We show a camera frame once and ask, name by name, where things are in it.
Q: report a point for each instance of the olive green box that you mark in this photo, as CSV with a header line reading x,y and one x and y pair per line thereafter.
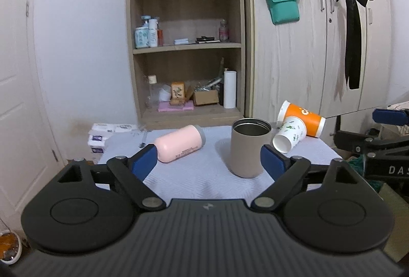
x,y
393,200

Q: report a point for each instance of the white paper cup green print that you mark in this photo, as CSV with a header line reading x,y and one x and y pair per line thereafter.
x,y
292,133

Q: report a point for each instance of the pale blue table cloth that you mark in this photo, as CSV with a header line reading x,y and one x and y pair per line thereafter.
x,y
207,182

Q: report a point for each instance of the small pink bottle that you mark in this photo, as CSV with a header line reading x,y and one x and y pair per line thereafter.
x,y
224,32

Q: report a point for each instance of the white door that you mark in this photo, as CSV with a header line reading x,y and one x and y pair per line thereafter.
x,y
19,104

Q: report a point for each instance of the clear bottle with cork cap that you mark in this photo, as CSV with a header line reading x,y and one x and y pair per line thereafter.
x,y
152,93

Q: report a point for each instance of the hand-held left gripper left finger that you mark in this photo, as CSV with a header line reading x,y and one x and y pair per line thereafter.
x,y
145,163

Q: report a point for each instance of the taupe metal cup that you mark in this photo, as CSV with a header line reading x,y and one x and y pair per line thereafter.
x,y
247,152

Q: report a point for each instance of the black ribbon bow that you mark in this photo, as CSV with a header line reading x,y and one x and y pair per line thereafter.
x,y
353,40

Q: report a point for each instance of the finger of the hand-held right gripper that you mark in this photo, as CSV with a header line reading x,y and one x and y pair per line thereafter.
x,y
391,117
350,141

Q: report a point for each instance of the small cardboard box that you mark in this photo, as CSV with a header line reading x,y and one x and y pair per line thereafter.
x,y
206,98

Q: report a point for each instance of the flat black case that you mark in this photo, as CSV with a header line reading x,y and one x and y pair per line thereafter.
x,y
207,39

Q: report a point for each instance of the white tissue pack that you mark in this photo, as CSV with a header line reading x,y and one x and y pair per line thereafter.
x,y
111,127

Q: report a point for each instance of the pink cup with grey rim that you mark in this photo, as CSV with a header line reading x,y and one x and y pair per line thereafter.
x,y
179,144

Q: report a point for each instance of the white bowl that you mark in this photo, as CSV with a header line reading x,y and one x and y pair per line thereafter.
x,y
9,248

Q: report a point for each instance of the white paper roll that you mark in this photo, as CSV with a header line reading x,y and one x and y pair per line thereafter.
x,y
229,90

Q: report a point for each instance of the teal pouch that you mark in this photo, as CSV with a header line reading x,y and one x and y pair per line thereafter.
x,y
284,8

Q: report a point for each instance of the light blue bottle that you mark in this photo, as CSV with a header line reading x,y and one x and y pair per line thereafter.
x,y
142,38

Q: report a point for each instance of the flat pink box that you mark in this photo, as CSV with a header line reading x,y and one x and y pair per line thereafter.
x,y
175,107

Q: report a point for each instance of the folded white cloth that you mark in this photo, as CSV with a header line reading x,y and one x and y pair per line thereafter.
x,y
181,41

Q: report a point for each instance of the orange paper cup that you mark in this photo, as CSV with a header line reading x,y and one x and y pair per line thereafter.
x,y
303,115

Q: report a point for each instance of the light wood wardrobe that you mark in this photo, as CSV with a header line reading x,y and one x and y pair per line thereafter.
x,y
287,56

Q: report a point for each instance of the small wooden box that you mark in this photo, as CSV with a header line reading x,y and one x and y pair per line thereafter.
x,y
178,93

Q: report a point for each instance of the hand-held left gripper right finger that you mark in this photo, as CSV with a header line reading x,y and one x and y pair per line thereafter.
x,y
271,163

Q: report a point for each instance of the small metal object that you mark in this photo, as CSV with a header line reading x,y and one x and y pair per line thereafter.
x,y
143,139

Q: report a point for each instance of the wooden shelf unit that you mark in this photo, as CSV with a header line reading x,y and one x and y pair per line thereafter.
x,y
185,47

